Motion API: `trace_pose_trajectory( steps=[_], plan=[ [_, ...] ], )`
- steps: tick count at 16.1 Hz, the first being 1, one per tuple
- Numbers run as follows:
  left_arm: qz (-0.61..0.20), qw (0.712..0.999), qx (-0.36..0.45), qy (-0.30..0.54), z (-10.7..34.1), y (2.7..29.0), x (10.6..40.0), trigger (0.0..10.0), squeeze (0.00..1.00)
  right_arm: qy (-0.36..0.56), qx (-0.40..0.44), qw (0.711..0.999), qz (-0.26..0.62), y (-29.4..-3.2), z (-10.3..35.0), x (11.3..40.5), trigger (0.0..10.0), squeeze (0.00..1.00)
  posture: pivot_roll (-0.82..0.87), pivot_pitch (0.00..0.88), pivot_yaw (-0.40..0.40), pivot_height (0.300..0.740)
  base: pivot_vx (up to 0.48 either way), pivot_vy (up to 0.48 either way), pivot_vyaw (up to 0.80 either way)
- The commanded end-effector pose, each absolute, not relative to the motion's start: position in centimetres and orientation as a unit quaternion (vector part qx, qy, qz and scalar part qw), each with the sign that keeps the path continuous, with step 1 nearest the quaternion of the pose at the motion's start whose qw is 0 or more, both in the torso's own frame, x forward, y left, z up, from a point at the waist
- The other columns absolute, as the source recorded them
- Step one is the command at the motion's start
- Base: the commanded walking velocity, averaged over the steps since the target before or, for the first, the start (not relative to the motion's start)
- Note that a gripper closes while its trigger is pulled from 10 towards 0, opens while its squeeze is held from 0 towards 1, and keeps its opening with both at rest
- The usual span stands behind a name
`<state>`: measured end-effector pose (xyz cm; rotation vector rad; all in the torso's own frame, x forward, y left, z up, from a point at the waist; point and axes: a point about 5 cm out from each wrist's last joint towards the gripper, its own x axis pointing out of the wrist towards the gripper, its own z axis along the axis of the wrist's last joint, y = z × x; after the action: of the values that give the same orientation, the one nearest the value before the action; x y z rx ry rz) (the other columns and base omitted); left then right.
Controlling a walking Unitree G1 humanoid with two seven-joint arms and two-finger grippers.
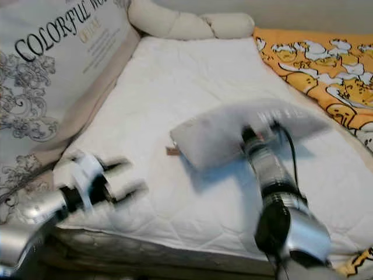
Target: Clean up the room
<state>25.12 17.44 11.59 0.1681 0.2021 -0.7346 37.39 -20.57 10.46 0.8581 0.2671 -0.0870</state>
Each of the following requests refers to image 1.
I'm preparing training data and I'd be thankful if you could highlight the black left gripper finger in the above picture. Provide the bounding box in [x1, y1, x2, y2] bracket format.
[104, 157, 132, 174]
[119, 181, 149, 202]

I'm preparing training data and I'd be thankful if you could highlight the white quilted mattress pad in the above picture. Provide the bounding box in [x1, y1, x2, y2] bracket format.
[55, 36, 373, 275]

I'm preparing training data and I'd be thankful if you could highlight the yellow cartoon egg blanket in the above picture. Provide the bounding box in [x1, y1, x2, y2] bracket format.
[254, 27, 373, 278]

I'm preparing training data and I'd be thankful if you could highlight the grey pillow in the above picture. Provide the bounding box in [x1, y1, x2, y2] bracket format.
[170, 99, 330, 171]

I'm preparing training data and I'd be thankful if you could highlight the beige patterned mattress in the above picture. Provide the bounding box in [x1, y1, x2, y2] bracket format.
[35, 227, 275, 278]

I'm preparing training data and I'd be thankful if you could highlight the beige knotted bolster pillow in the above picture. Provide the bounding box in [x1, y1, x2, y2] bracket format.
[128, 0, 256, 41]

